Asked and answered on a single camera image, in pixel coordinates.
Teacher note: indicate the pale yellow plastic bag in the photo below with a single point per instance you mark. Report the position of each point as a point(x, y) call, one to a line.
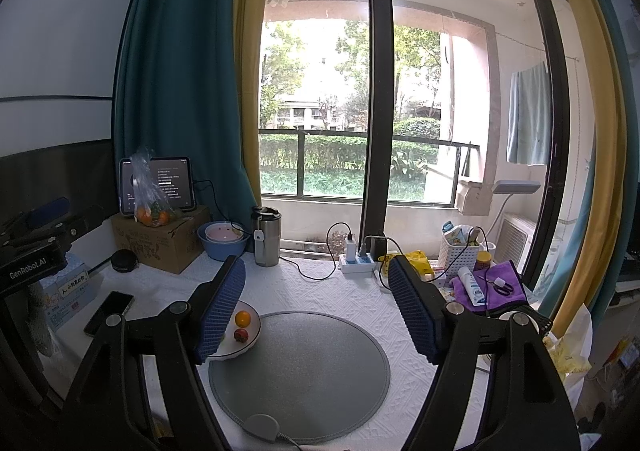
point(570, 346)

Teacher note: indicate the grey round mat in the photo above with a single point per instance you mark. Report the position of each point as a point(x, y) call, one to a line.
point(310, 371)

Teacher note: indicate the black tablet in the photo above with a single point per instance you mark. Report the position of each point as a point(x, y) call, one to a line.
point(175, 183)

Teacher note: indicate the purple cloth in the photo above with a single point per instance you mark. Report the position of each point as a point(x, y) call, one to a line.
point(517, 276)

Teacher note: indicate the plastic bag of oranges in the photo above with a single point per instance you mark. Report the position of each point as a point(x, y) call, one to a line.
point(150, 211)

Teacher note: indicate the black charger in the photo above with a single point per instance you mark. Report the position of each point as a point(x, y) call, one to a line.
point(376, 247)

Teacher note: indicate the teal curtain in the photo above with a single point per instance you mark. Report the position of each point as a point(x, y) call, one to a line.
point(180, 81)
point(617, 56)

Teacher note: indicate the white plate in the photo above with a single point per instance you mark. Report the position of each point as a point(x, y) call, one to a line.
point(250, 331)

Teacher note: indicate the white plastic basket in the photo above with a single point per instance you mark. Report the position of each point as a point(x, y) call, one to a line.
point(457, 256)

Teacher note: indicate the small printed carton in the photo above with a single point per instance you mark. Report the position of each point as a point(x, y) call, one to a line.
point(452, 232)

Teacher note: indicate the cardboard box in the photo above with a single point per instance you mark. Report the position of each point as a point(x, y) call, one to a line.
point(160, 241)

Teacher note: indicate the white power strip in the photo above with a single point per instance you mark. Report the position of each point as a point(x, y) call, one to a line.
point(357, 265)

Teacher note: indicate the grey round charging puck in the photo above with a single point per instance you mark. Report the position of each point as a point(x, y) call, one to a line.
point(261, 426)

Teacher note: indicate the yellow curtain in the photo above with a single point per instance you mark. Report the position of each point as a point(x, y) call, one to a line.
point(600, 181)
point(247, 31)

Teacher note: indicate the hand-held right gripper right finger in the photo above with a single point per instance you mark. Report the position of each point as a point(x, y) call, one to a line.
point(415, 316)

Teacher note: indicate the steel tumbler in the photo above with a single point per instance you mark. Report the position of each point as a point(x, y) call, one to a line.
point(267, 241)

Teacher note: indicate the light blue printed box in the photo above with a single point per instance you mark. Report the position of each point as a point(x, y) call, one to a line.
point(67, 291)

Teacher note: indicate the yellow printed bag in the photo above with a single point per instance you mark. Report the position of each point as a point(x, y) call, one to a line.
point(417, 261)

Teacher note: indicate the red cherry tomato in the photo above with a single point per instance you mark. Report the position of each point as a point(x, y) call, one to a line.
point(241, 335)

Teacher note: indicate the black smartphone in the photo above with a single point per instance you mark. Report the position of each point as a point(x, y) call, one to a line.
point(107, 313)

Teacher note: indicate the black window frame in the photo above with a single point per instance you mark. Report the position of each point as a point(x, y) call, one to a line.
point(377, 81)

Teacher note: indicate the small orange mandarin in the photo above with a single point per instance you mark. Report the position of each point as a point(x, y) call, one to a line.
point(242, 317)

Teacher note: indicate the white charger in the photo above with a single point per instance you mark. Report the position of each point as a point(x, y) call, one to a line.
point(350, 247)

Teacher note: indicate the black balcony railing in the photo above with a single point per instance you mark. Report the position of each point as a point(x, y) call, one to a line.
point(300, 166)

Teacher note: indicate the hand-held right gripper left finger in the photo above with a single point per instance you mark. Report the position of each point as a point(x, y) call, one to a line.
point(220, 311)

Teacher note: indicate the white textured tablecloth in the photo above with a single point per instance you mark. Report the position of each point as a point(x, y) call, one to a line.
point(325, 291)

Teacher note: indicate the small yellow jar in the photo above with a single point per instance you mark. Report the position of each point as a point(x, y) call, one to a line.
point(482, 258)

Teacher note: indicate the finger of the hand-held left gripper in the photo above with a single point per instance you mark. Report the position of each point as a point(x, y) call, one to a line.
point(47, 211)
point(80, 223)

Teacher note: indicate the white outdoor air unit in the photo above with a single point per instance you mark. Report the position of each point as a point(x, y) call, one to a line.
point(515, 241)

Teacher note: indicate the white desk lamp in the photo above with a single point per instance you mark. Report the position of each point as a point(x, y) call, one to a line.
point(517, 187)

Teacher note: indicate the pink bowl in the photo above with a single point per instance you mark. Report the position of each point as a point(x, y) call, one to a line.
point(222, 232)

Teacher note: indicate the white tube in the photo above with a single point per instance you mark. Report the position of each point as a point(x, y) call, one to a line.
point(472, 286)

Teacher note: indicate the light blue hanging towel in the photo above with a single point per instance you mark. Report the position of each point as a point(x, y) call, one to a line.
point(527, 116)

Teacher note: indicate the blue bowl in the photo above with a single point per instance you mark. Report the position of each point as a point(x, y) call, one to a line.
point(220, 248)

